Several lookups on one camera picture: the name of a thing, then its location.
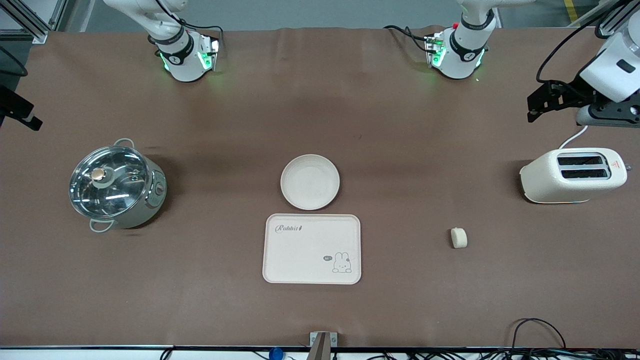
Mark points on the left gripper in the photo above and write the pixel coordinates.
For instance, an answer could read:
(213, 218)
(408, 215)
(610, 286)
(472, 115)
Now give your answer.
(571, 94)

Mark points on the small pale bun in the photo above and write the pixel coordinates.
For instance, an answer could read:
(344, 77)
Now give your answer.
(458, 238)

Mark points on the round cream plate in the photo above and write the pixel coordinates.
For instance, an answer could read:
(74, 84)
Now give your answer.
(310, 182)

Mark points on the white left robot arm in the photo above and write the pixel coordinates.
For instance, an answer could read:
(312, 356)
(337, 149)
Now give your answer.
(462, 52)

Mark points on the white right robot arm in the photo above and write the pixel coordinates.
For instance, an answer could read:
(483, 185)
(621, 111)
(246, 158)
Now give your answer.
(177, 52)

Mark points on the cream rabbit print tray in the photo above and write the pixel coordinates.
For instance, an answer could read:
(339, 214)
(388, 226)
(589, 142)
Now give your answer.
(312, 249)

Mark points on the cream two-slot toaster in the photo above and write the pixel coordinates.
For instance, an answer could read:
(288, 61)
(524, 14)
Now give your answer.
(570, 177)

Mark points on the glass pot lid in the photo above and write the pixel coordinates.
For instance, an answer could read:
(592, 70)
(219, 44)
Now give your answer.
(110, 182)

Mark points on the steel electric cooking pot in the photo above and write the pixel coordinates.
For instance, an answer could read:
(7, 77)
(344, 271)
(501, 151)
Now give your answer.
(152, 195)

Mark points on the brown table cover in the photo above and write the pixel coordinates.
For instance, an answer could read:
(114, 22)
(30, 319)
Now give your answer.
(320, 310)

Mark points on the blue round knob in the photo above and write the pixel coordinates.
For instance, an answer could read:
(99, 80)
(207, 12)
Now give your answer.
(275, 353)

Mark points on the aluminium frame profile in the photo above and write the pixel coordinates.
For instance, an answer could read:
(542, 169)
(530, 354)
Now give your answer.
(30, 20)
(607, 12)

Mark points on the metal base connector bracket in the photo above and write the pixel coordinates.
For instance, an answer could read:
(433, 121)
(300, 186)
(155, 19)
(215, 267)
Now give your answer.
(434, 50)
(212, 52)

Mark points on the grey metal edge bracket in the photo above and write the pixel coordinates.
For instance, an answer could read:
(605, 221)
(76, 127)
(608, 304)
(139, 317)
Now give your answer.
(323, 342)

